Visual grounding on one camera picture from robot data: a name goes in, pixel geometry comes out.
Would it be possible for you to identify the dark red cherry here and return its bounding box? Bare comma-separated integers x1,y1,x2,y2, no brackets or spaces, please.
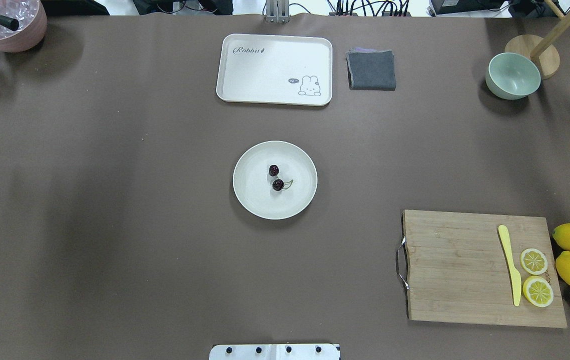
268,164,279,177
272,178,294,192

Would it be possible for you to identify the beige round plate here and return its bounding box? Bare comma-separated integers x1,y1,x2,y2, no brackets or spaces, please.
232,140,318,220

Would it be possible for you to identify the cream rabbit tray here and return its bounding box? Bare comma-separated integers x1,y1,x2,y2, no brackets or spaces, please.
216,33,333,107

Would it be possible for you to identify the grey folded cloth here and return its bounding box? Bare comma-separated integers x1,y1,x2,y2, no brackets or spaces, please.
346,48,397,91

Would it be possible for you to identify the bamboo cutting board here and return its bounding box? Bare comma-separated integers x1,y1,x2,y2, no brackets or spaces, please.
401,209,567,329

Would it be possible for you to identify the mint green bowl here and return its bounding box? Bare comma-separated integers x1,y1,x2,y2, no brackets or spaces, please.
484,52,541,100

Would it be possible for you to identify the yellow plastic knife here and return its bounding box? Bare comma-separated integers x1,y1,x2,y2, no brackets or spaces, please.
497,224,522,307

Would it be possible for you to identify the lemon half slice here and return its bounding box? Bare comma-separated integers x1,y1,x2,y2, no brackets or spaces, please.
519,248,548,276
522,275,554,308

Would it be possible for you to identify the wooden mug tree stand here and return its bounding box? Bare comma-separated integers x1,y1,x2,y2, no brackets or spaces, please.
504,0,570,80

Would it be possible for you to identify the pink bowl with ice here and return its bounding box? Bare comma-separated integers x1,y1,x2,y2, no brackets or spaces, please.
0,0,48,53

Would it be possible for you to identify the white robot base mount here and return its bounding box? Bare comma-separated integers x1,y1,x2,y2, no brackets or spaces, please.
209,342,341,360

